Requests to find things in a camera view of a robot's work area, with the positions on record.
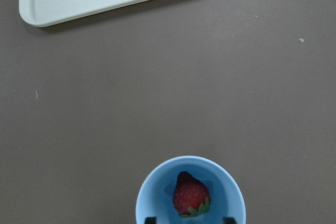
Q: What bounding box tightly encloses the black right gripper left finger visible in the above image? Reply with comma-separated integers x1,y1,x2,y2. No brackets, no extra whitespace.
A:
144,216,157,224

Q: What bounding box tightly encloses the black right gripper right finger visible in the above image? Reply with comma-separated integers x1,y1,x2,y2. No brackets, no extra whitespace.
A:
223,217,236,224

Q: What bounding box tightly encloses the red strawberry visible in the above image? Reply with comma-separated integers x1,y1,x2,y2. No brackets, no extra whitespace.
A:
172,172,211,218

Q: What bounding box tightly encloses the light blue cup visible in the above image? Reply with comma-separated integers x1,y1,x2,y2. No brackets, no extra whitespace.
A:
135,156,246,223

